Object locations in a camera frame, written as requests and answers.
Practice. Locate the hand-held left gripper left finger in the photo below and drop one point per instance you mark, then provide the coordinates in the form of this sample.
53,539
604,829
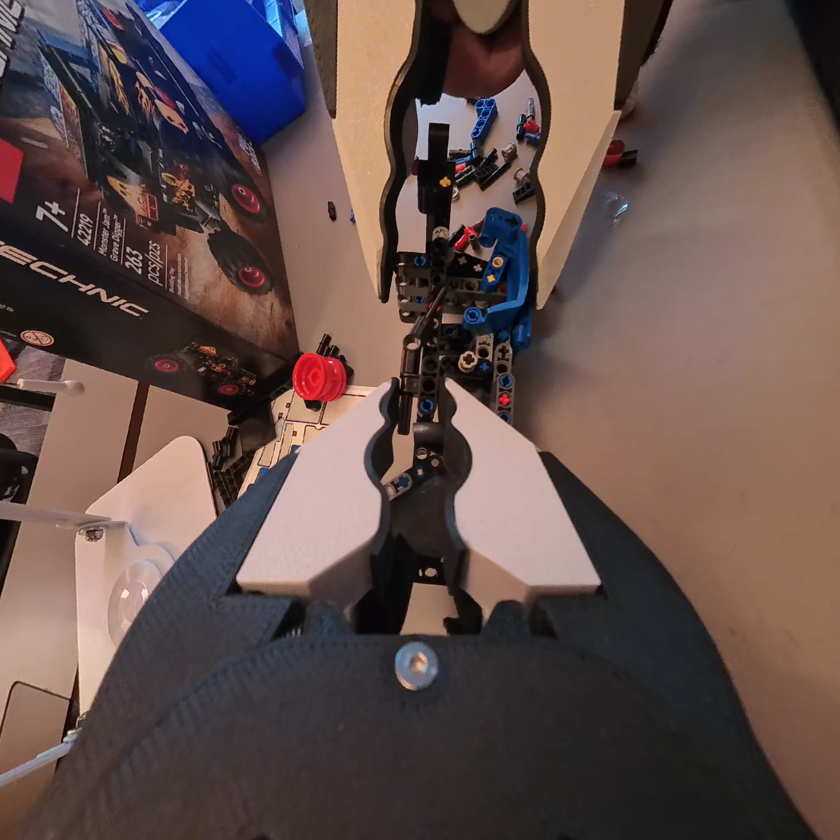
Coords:
308,525

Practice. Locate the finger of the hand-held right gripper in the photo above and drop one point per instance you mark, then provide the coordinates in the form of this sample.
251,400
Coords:
367,98
577,98

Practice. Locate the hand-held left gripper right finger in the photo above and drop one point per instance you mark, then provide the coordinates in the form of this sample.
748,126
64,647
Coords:
525,525

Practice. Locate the pile of small toy pins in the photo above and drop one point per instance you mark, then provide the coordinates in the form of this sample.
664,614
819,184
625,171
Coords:
485,157

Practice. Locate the toy car chassis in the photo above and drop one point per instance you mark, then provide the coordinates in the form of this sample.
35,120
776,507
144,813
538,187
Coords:
499,275

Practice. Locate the grey desk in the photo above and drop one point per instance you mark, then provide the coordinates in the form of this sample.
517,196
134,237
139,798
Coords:
689,394

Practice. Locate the person's right hand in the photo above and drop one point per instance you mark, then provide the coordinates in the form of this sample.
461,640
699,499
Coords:
489,65

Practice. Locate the blue storage bin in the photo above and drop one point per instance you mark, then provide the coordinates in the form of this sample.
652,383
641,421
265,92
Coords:
243,59

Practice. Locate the colourful sticker sheet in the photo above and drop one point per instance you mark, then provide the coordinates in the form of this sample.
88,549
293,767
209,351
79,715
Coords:
295,420

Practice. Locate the black toy connector piece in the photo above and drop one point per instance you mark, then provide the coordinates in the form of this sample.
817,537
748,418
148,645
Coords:
223,447

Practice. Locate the clear plastic scrap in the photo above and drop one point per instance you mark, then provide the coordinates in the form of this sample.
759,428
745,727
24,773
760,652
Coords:
615,208

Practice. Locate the small dark pins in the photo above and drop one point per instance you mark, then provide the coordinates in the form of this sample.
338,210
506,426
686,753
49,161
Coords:
333,210

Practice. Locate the black angled toy panel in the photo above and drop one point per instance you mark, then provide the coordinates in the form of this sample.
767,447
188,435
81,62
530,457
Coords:
253,420

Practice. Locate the red toy wheel hub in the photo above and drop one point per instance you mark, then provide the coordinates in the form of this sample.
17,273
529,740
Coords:
318,377

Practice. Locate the small grey black pins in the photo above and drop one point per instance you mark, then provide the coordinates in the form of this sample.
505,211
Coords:
336,351

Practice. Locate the white book stand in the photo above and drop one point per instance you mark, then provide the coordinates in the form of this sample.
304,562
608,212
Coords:
131,590

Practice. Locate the black perforated pad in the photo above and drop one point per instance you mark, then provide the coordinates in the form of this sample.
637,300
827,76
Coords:
820,65

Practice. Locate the black toy set box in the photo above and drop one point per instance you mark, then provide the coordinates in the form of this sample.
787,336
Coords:
131,229

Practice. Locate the red floor bin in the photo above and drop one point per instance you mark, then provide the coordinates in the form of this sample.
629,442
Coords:
5,358

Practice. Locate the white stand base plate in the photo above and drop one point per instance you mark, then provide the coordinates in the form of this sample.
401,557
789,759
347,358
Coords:
164,492

